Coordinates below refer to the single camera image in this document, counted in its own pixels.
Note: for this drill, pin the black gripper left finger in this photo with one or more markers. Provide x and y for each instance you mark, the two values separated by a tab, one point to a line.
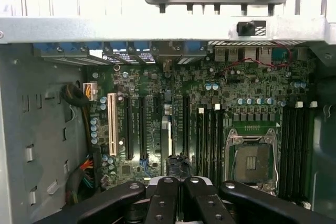
162	203

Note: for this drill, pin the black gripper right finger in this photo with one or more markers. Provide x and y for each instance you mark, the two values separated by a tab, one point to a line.
210	205

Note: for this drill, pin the CPU socket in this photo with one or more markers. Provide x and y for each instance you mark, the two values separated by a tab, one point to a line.
252	161

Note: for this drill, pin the RAM slot with white clips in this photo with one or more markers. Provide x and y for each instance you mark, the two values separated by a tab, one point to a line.
294	155
216	142
308	155

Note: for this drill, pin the long black expansion slot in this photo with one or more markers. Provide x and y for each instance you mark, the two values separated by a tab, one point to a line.
129	127
186	127
143	127

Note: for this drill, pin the white expansion slot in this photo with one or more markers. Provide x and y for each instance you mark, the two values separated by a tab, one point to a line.
112	124

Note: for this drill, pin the short black expansion slot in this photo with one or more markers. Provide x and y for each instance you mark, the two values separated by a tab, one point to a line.
158	106

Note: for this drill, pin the green motherboard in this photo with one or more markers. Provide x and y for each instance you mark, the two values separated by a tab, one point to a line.
236	87

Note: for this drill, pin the white power connector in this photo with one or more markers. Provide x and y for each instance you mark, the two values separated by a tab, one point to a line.
89	91

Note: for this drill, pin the rear port block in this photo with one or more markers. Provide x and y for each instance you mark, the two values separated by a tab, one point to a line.
249	53

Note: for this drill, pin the open grey PC case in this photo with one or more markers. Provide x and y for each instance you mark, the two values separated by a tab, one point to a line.
157	28

